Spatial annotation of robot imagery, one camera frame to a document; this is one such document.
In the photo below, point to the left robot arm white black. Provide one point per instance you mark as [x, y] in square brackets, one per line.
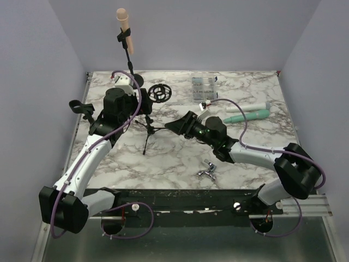
[64, 205]

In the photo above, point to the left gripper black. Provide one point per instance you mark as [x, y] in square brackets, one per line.
[145, 106]

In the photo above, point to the black tall round-base stand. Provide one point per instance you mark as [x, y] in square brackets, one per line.
[122, 38]

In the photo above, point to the clear plastic screw box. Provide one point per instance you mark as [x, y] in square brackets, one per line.
[203, 87]

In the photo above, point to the green microphone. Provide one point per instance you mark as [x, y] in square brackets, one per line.
[261, 114]

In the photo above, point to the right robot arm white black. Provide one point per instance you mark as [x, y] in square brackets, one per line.
[297, 173]

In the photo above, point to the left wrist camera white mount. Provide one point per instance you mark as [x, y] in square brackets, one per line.
[125, 83]

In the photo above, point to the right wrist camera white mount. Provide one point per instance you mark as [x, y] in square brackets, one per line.
[204, 110]

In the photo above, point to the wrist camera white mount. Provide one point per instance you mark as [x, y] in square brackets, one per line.
[125, 83]
[204, 110]

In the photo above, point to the chrome faucet tap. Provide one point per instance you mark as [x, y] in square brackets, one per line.
[209, 171]

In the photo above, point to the peach microphone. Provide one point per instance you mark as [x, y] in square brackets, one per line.
[123, 18]

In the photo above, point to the white microphone grey mesh head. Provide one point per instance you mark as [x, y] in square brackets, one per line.
[250, 107]

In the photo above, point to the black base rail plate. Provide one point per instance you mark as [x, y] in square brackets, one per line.
[185, 208]

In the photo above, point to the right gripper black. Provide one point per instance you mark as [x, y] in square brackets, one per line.
[184, 125]

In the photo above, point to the aluminium frame rail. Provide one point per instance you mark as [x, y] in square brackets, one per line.
[313, 206]

